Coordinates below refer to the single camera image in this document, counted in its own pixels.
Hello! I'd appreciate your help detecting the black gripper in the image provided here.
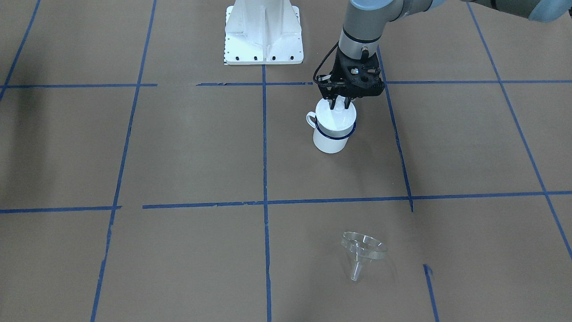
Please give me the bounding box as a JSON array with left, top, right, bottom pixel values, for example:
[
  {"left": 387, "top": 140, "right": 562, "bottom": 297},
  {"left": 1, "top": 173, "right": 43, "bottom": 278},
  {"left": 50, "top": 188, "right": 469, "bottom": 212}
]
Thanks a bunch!
[{"left": 330, "top": 49, "right": 380, "bottom": 110}]

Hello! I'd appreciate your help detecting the white enamel mug lid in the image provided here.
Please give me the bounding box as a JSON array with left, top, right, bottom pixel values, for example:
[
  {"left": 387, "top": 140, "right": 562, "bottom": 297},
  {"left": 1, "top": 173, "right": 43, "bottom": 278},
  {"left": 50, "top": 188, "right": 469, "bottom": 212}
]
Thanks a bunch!
[{"left": 315, "top": 96, "right": 356, "bottom": 131}]

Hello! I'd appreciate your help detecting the clear glass funnel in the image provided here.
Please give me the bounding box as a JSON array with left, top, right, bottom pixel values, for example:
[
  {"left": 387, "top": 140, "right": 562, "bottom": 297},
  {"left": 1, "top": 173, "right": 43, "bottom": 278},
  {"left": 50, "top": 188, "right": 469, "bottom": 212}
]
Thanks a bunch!
[{"left": 341, "top": 232, "right": 388, "bottom": 282}]

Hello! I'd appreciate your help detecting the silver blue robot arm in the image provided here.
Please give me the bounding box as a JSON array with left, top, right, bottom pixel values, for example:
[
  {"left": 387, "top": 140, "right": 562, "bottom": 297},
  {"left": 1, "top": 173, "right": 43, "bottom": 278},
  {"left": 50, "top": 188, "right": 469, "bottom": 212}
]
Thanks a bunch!
[{"left": 313, "top": 0, "right": 572, "bottom": 109}]

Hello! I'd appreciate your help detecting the white enamel mug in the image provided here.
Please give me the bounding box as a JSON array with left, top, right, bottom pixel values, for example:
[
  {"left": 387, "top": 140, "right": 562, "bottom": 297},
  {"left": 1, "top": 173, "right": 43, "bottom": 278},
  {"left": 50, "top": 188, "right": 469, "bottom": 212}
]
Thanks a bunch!
[{"left": 306, "top": 111, "right": 356, "bottom": 154}]

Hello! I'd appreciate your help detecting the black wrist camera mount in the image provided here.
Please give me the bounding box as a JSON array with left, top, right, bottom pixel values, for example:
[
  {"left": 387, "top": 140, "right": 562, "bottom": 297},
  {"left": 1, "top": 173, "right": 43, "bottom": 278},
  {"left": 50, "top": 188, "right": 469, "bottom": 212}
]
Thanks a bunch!
[{"left": 313, "top": 60, "right": 385, "bottom": 100}]

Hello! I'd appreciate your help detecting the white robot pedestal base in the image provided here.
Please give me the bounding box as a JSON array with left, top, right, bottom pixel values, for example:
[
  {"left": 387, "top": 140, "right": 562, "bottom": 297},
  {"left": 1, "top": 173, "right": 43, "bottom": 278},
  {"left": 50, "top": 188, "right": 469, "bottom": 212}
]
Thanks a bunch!
[{"left": 223, "top": 0, "right": 304, "bottom": 65}]

